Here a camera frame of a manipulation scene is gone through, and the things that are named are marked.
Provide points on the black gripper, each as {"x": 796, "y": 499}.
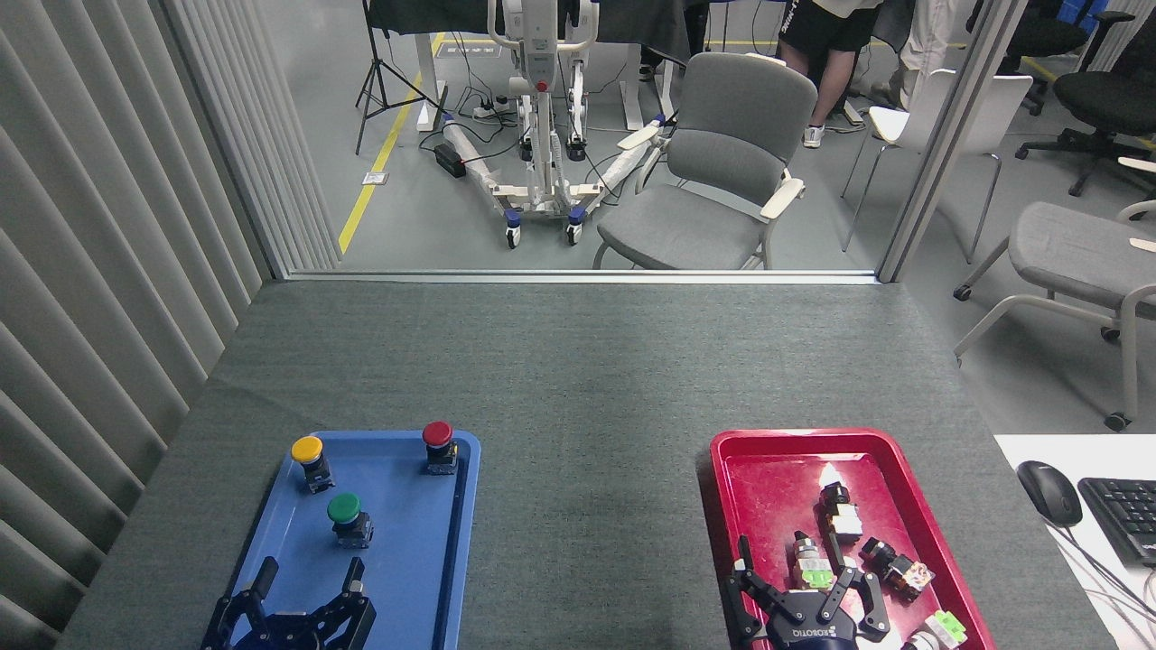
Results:
{"x": 810, "y": 623}
{"x": 302, "y": 632}

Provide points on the green push button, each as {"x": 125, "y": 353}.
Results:
{"x": 348, "y": 515}

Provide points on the yellow push button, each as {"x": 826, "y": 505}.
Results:
{"x": 310, "y": 456}

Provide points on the red push button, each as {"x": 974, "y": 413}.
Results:
{"x": 439, "y": 442}

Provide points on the red plastic tray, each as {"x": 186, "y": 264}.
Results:
{"x": 768, "y": 487}

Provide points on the blue plastic tray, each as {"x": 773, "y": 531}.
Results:
{"x": 406, "y": 542}

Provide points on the black computer mouse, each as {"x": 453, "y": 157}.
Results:
{"x": 1049, "y": 492}

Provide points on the white desk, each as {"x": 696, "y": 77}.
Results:
{"x": 1039, "y": 447}

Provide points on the black keyboard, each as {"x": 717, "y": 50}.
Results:
{"x": 1124, "y": 515}

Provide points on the grey ribbed partition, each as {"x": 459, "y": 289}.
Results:
{"x": 108, "y": 226}

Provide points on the silver floor socket plate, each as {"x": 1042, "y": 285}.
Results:
{"x": 375, "y": 178}

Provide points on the grey armchair with cream armrests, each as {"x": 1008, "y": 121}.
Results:
{"x": 722, "y": 153}

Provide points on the black power adapter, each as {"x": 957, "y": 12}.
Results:
{"x": 449, "y": 160}

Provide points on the white plastic chair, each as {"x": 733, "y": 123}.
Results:
{"x": 993, "y": 108}

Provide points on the white power strip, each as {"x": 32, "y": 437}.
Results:
{"x": 492, "y": 110}

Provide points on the black tripod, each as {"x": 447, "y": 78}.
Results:
{"x": 375, "y": 72}

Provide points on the person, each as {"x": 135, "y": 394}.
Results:
{"x": 835, "y": 45}
{"x": 930, "y": 36}

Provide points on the white wheeled lift stand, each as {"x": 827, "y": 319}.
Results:
{"x": 542, "y": 108}

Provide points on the black office chair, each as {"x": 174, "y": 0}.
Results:
{"x": 1106, "y": 99}
{"x": 1039, "y": 36}

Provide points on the silver switch with green base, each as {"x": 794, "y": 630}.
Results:
{"x": 810, "y": 564}

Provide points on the black switch with white block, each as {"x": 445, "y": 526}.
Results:
{"x": 842, "y": 516}

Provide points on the black switch with orange block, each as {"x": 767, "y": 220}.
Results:
{"x": 896, "y": 564}

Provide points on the white switch with green block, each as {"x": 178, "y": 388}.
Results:
{"x": 941, "y": 629}

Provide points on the grey chair with pale frame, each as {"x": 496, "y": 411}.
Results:
{"x": 1075, "y": 248}

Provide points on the silver frame post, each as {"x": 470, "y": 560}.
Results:
{"x": 948, "y": 135}

